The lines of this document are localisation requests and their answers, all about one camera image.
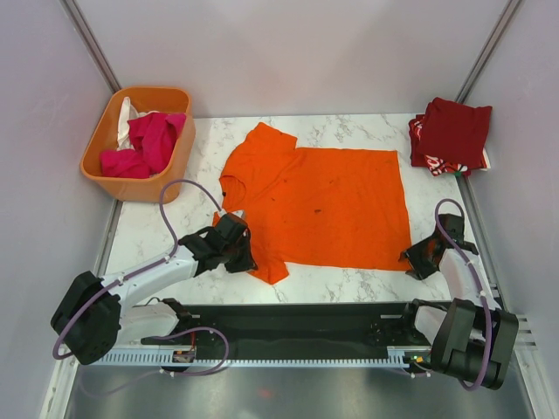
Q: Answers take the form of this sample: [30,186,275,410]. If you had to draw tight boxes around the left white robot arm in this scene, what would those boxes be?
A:
[51,211,257,365]

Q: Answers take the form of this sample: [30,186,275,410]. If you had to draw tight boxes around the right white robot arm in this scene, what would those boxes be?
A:
[399,214,519,390]

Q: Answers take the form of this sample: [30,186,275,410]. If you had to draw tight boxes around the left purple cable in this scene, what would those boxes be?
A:
[52,178,224,361]

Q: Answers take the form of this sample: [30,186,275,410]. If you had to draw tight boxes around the red printed folded shirt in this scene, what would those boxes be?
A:
[408,114,491,177]

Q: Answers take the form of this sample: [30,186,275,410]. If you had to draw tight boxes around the white cloth in bin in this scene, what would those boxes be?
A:
[117,97,157,151]

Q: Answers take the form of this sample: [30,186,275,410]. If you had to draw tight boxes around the orange plastic bin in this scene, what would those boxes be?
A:
[80,86,196,203]

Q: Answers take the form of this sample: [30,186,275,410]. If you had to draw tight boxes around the orange t shirt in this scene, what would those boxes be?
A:
[219,123,411,285]

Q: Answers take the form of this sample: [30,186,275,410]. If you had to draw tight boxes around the dark red folded shirt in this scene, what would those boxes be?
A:
[418,97,493,169]

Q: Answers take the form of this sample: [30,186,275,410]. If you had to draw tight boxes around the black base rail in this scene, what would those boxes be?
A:
[168,302,430,360]

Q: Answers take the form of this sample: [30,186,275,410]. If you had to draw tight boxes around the pink t shirt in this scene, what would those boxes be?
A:
[100,113,187,179]

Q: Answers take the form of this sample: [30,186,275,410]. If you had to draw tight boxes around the white slotted cable duct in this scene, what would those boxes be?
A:
[94,346,431,368]

